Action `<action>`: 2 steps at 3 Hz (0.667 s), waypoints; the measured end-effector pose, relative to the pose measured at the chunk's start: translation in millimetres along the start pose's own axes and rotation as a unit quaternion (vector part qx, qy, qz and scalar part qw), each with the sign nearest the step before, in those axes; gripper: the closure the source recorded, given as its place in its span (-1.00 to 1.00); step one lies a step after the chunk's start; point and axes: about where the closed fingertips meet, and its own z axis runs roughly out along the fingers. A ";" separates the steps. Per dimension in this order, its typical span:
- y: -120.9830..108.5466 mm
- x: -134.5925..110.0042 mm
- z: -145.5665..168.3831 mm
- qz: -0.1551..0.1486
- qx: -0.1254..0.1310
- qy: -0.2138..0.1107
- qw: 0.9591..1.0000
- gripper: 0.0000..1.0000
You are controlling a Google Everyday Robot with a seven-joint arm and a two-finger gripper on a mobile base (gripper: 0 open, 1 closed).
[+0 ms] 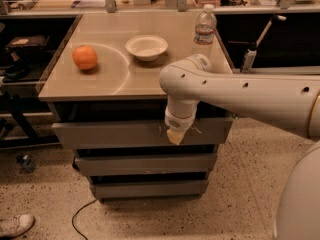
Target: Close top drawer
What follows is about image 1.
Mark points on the yellow foam padded gripper finger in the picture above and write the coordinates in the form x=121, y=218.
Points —
x=175, y=137

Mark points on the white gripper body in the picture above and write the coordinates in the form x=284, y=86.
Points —
x=179, y=122

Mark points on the grey top drawer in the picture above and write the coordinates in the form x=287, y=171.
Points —
x=149, y=133

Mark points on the grey drawer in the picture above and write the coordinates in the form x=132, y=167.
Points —
x=149, y=189
x=149, y=133
x=146, y=164

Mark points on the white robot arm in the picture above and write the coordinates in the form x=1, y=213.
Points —
x=289, y=102

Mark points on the grey middle drawer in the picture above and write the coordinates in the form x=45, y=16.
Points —
x=146, y=164

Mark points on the grey bottom drawer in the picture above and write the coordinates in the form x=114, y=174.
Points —
x=149, y=189

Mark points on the grey drawer cabinet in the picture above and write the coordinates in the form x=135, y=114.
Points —
x=121, y=87

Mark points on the white bowl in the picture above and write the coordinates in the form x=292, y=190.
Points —
x=146, y=48

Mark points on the clear plastic water bottle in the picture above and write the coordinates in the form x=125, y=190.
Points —
x=204, y=31

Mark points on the orange fruit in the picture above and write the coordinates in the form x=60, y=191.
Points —
x=85, y=57

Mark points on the black chair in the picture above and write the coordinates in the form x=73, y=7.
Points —
x=14, y=105

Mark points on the white sneaker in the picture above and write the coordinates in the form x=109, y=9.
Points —
x=16, y=225

